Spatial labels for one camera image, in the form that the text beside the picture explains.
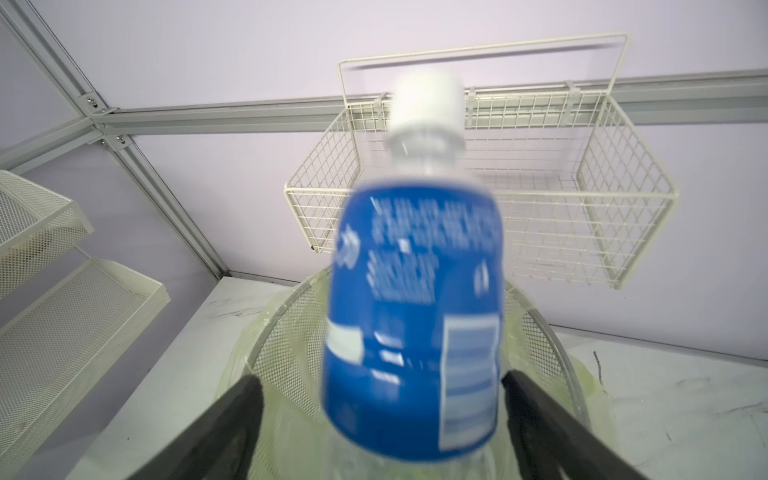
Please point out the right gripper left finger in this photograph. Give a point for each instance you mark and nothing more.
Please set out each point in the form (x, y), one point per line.
(220, 444)

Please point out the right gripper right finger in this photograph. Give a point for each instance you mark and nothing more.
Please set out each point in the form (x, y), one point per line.
(549, 443)

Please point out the blue label white cap bottle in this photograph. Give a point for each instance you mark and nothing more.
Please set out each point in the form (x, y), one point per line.
(411, 364)

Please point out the mesh waste bin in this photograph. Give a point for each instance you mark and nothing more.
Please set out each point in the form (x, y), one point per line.
(283, 347)

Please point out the green bin liner bag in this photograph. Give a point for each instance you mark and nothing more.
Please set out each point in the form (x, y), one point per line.
(494, 461)

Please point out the lower white mesh shelf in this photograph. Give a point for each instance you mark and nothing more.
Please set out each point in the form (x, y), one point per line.
(57, 349)

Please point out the white mesh shelf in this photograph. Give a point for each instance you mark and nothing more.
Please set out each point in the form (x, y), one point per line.
(57, 349)
(38, 226)

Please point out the upper white mesh shelf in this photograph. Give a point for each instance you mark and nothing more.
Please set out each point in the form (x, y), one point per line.
(38, 226)

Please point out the white wire wall basket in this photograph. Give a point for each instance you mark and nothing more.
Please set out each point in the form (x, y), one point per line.
(580, 195)

